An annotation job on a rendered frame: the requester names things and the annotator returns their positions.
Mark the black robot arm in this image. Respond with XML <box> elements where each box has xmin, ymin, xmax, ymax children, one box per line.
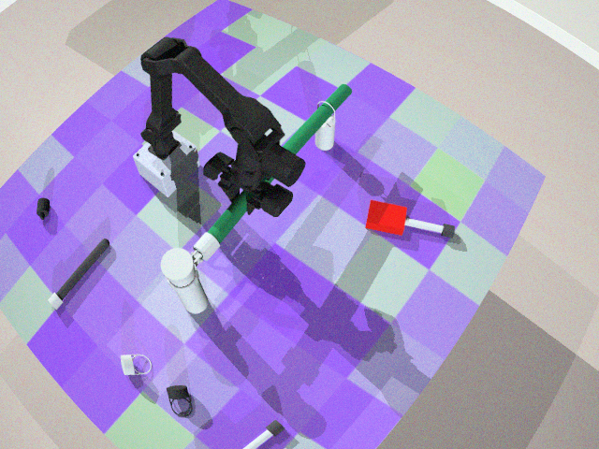
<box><xmin>140</xmin><ymin>36</ymin><xmax>306</xmax><ymax>187</ymax></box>

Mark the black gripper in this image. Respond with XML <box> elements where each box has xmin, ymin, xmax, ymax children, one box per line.
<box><xmin>203</xmin><ymin>152</ymin><xmax>293</xmax><ymax>217</ymax></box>

